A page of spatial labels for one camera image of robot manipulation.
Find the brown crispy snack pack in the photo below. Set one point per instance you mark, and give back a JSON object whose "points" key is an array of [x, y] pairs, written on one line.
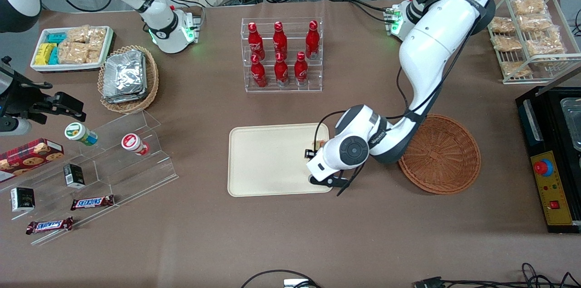
{"points": [[94, 52], [72, 53], [97, 35], [78, 34]]}

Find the red tartan cookie box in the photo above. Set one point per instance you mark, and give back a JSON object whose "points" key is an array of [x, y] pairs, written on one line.
{"points": [[27, 156]]}

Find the clear bag of pastry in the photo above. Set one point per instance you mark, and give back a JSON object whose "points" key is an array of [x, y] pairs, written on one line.
{"points": [[506, 43], [544, 45], [529, 5], [502, 25], [515, 69], [534, 22]]}

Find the triangle sandwich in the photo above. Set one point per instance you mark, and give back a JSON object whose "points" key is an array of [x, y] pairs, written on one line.
{"points": [[321, 144]]}

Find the brown wicker basket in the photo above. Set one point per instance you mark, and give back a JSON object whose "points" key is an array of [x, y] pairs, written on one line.
{"points": [[445, 156]]}

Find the black connector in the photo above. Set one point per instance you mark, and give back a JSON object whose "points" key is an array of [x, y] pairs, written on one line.
{"points": [[429, 283]]}

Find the green sunflower lid cup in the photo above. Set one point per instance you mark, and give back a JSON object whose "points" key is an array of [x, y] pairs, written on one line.
{"points": [[78, 133]]}

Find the teal snack pack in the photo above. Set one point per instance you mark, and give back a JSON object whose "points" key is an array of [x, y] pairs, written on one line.
{"points": [[56, 38], [54, 56]]}

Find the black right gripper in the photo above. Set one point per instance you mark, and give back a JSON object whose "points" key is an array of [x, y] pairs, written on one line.
{"points": [[23, 98]]}

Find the cream plastic tray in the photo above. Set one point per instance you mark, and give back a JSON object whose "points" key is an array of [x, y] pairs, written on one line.
{"points": [[268, 161]]}

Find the clear acrylic bottle rack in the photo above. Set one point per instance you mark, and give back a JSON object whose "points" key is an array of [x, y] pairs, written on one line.
{"points": [[283, 90]]}

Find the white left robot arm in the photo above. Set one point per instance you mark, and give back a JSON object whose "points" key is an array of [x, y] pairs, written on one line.
{"points": [[435, 38]]}

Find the light wicker basket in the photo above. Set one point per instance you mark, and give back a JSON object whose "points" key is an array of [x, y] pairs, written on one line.
{"points": [[152, 84]]}

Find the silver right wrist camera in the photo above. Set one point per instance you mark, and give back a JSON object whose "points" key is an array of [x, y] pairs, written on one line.
{"points": [[16, 127]]}

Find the clear acrylic stepped shelf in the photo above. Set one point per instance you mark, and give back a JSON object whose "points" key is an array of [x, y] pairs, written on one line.
{"points": [[113, 174]]}

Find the black machine housing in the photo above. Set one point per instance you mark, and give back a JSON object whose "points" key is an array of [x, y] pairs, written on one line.
{"points": [[560, 229]]}

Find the red emergency stop button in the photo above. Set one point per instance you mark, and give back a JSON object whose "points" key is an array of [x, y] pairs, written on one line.
{"points": [[543, 168]]}

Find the red cola bottle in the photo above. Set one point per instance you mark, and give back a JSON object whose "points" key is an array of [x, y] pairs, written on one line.
{"points": [[280, 38], [255, 41], [301, 69], [312, 39], [258, 74], [281, 71]]}

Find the yellow snack pack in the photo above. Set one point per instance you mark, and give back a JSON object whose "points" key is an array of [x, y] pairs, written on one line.
{"points": [[44, 53]]}

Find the black drink carton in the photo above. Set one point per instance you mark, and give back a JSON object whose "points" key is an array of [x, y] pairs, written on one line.
{"points": [[73, 176], [22, 199]]}

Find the foil wrapped pack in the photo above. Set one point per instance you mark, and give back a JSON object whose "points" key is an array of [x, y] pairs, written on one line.
{"points": [[123, 72], [125, 99]]}

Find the Snickers chocolate bar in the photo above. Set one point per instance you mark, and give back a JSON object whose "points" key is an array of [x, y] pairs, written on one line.
{"points": [[49, 225], [92, 202]]}

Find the yellow control panel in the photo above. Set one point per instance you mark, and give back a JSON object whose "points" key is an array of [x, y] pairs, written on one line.
{"points": [[560, 188]]}

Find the white snack tray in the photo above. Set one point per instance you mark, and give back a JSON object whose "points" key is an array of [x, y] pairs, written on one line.
{"points": [[68, 67]]}

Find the white plug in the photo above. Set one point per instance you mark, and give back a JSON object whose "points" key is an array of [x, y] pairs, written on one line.
{"points": [[295, 283]]}

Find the red lid yogurt cup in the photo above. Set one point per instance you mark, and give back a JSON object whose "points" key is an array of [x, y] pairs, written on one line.
{"points": [[134, 143]]}

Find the steel pan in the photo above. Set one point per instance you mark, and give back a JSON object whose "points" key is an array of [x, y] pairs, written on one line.
{"points": [[573, 120]]}

